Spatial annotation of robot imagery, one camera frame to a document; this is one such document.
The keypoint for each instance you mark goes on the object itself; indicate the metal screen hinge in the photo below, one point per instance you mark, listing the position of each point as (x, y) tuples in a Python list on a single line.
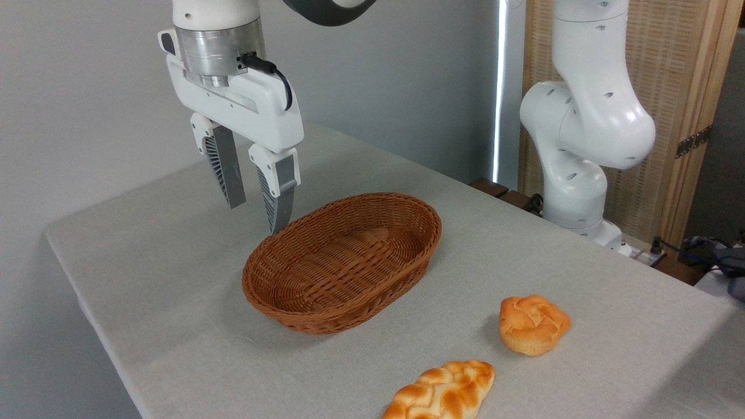
[(692, 141)]

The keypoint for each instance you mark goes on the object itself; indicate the brown oval wicker basket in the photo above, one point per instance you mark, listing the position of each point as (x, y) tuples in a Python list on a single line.
[(326, 320)]

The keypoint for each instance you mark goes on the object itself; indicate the grey tablecloth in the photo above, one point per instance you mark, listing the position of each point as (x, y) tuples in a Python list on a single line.
[(174, 279)]

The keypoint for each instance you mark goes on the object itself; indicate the round knotted bread roll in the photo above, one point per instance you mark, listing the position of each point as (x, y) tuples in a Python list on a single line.
[(532, 323)]

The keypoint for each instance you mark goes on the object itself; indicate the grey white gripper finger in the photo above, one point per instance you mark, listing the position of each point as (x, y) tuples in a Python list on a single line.
[(280, 186), (228, 169)]

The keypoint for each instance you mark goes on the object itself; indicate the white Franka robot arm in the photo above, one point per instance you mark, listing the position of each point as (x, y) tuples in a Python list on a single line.
[(588, 116)]

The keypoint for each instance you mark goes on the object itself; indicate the long braided bread loaf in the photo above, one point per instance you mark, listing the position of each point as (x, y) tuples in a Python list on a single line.
[(442, 393)]

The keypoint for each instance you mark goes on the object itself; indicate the dark brown wooden blocks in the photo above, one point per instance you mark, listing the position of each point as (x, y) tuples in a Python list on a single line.
[(500, 195)]

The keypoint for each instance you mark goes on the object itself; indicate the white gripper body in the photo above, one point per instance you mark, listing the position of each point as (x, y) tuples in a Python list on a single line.
[(262, 113)]

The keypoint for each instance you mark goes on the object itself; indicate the blue grey cloth bundle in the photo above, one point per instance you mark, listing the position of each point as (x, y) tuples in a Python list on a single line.
[(722, 262)]

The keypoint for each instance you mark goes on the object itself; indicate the wooden rattan folding screen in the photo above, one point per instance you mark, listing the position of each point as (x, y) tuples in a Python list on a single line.
[(675, 70)]

